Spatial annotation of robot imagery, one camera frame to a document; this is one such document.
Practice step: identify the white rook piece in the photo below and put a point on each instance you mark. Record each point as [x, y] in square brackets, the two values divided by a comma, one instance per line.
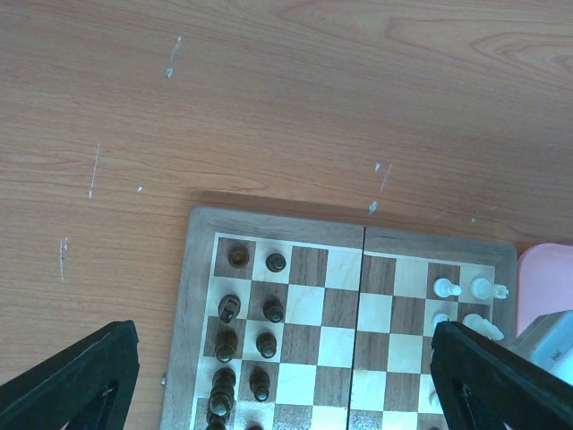
[483, 289]

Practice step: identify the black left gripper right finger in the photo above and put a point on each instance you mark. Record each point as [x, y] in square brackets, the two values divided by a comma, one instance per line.
[482, 385]

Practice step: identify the white chess piece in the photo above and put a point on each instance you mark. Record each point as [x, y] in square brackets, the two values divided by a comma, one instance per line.
[439, 318]

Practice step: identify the dark queen piece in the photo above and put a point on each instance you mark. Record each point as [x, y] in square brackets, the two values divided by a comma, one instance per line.
[222, 398]

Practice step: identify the wooden chess board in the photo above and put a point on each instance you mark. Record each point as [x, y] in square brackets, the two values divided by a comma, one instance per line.
[354, 348]

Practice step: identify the white pawn piece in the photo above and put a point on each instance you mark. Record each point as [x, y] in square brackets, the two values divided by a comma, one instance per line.
[444, 288]

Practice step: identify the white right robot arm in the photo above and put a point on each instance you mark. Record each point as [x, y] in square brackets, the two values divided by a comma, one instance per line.
[547, 343]

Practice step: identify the pink silicone tray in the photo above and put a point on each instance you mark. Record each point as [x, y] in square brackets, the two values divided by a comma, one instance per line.
[544, 282]

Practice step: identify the dark bishop piece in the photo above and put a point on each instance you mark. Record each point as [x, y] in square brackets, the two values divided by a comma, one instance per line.
[225, 346]

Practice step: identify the dark rook piece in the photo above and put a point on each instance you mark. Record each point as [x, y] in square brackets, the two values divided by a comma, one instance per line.
[238, 257]

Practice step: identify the dark pawn piece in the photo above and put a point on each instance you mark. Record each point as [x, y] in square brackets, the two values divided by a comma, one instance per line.
[276, 262]
[273, 310]
[259, 384]
[266, 344]

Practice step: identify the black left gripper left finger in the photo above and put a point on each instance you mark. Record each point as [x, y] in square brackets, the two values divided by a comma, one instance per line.
[88, 385]

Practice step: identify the dark knight piece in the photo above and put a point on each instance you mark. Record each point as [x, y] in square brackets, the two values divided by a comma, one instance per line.
[228, 308]

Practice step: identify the white knight piece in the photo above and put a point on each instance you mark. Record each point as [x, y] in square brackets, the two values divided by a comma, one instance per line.
[483, 326]

